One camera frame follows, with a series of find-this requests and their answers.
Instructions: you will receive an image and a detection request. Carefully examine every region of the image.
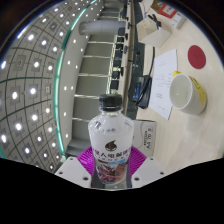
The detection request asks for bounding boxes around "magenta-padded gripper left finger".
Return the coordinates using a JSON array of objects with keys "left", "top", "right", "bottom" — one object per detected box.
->
[{"left": 54, "top": 145, "right": 98, "bottom": 188}]

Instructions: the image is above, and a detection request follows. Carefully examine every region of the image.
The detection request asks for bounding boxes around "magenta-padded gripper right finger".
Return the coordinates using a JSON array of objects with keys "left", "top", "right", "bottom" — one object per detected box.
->
[{"left": 127, "top": 145, "right": 166, "bottom": 188}]

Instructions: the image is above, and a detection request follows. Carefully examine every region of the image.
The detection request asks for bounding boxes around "clear white-labelled drink bottle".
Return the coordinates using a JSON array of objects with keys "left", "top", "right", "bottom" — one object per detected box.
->
[{"left": 87, "top": 93, "right": 135, "bottom": 186}]

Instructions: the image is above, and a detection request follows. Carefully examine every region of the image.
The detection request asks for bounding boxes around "white copy paper carton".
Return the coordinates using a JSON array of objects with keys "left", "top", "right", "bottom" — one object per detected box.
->
[{"left": 132, "top": 118, "right": 158, "bottom": 157}]

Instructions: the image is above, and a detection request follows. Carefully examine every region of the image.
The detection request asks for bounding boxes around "white printed paper sheet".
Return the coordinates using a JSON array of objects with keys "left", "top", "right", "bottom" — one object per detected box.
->
[{"left": 148, "top": 49, "right": 179, "bottom": 121}]

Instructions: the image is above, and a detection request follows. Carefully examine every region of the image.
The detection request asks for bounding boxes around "group of ceiling lights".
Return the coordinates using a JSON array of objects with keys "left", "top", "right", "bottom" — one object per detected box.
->
[{"left": 0, "top": 0, "right": 101, "bottom": 171}]

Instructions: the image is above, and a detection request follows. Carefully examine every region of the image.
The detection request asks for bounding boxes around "row of black office chairs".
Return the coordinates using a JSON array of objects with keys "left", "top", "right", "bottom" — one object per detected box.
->
[{"left": 109, "top": 0, "right": 131, "bottom": 94}]

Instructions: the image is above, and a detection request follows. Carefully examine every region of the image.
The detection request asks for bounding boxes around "flat round red coaster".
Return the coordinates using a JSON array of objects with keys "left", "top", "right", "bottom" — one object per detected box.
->
[{"left": 187, "top": 44, "right": 208, "bottom": 70}]

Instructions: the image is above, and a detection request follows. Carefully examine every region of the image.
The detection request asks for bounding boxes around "long curved conference desk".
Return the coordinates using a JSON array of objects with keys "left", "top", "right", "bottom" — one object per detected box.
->
[{"left": 124, "top": 0, "right": 146, "bottom": 81}]

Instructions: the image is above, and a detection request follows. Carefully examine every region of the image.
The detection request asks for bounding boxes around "red-sided open cardboard box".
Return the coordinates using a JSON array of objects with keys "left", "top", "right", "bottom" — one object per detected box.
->
[{"left": 150, "top": 0, "right": 179, "bottom": 18}]

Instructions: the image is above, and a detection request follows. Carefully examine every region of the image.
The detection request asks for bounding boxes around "white mug with yellow handle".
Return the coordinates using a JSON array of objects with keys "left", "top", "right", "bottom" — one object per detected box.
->
[{"left": 168, "top": 70, "right": 208, "bottom": 116}]

